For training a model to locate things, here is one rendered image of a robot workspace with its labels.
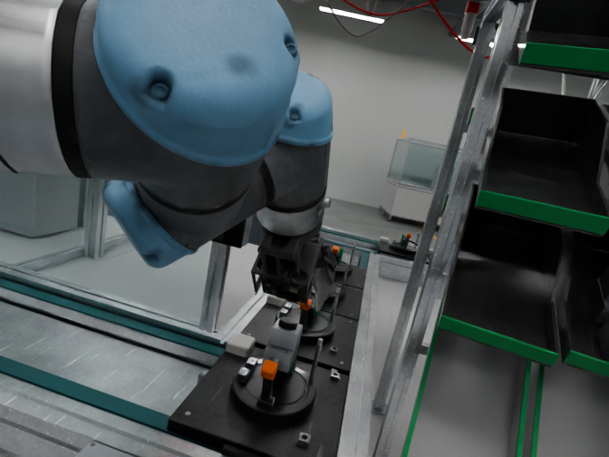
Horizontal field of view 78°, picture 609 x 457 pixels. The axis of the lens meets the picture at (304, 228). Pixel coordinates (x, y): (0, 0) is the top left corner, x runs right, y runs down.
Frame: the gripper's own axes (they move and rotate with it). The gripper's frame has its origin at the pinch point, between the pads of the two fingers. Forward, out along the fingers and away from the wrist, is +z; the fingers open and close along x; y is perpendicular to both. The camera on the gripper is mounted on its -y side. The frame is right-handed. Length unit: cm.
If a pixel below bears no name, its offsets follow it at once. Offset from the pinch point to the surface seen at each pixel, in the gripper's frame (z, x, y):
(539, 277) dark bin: -3.6, 34.9, -9.7
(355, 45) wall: 453, -136, -984
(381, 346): 55, 20, -16
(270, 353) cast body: 5.5, -1.3, 9.7
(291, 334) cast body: 4.0, 1.0, 6.5
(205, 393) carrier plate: 11.0, -10.1, 16.9
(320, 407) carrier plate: 14.7, 7.9, 13.0
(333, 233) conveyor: 110, -8, -93
